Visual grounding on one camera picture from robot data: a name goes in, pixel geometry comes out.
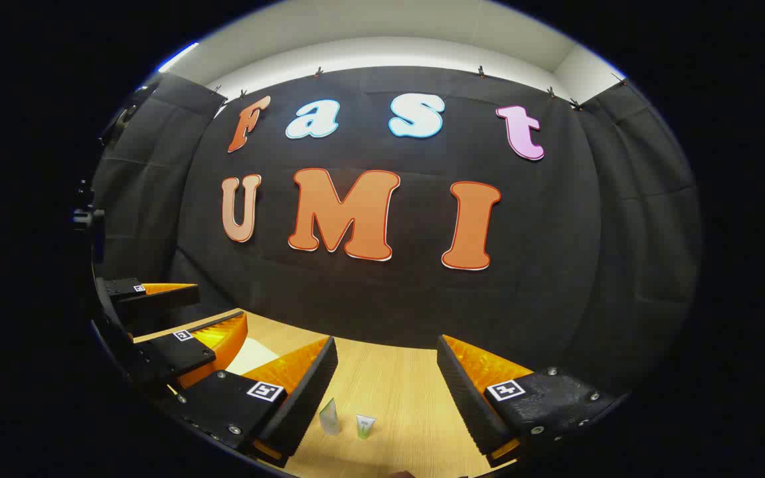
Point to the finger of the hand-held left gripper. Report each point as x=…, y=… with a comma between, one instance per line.
x=170, y=355
x=163, y=300

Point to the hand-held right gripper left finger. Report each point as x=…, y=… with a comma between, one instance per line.
x=306, y=398

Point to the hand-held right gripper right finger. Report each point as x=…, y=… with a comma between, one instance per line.
x=465, y=398

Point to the green printed white tube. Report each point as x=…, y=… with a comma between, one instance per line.
x=330, y=419

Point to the small white tube green cap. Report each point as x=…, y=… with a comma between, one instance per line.
x=364, y=425

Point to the ceiling light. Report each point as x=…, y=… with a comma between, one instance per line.
x=176, y=58

